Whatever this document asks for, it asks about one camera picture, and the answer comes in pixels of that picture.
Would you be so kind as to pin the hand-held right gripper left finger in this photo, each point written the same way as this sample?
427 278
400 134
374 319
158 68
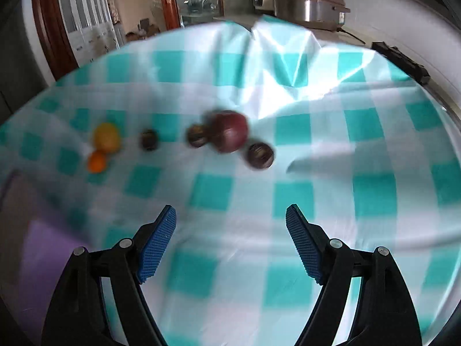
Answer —
158 239

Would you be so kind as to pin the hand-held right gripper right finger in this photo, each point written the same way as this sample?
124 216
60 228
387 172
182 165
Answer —
304 239

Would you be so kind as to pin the dark purple passion fruit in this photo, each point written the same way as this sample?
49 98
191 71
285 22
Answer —
149 139
260 155
196 135

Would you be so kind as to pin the small orange tangerine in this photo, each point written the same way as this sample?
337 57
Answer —
97 161

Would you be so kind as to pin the yellow lemon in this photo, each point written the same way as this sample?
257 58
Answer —
106 137

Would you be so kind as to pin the red apple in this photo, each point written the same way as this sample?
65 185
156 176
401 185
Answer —
228 129

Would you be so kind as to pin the teal checkered tablecloth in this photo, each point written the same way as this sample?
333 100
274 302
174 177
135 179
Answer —
230 90

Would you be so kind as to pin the black power strip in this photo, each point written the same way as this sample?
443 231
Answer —
403 61

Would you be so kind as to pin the silver electric cooker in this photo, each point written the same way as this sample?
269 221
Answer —
306 5

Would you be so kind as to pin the wooden door frame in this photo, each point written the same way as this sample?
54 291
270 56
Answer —
54 29

